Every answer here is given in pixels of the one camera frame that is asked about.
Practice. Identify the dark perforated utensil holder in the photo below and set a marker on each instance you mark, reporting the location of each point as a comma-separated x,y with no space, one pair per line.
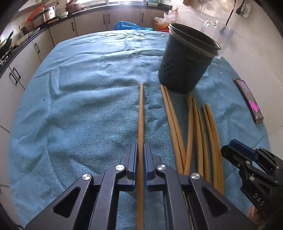
187,56

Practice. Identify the person's right hand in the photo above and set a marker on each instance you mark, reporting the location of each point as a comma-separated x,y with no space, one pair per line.
255,216

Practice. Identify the silver rice cooker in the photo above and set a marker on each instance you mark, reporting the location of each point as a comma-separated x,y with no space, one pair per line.
43,16

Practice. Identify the blue plastic bag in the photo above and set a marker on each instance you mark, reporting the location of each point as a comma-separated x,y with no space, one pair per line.
123,25

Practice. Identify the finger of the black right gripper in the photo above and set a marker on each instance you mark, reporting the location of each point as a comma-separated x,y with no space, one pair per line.
262,157
244,164

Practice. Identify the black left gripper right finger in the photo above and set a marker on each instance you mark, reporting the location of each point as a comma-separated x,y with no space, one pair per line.
190,202

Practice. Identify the smartphone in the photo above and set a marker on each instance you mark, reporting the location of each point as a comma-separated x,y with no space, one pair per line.
250,100

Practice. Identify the wooden chopstick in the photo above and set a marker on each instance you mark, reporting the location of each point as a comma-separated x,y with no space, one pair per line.
206,165
189,135
218,150
180,143
140,167
198,139
211,145
176,148

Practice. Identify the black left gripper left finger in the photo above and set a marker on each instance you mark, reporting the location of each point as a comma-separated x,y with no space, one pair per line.
91,202

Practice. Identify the brown clay pot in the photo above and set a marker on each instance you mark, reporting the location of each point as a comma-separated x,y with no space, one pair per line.
73,6

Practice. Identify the white plastic bag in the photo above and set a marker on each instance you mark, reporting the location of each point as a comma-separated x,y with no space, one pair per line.
161,23

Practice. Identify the clear glass mug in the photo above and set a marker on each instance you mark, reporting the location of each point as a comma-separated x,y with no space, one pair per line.
219,32

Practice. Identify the blue towel table cover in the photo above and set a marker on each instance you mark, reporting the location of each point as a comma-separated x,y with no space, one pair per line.
79,113

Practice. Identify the black wok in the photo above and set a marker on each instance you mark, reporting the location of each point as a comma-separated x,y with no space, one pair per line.
5,45

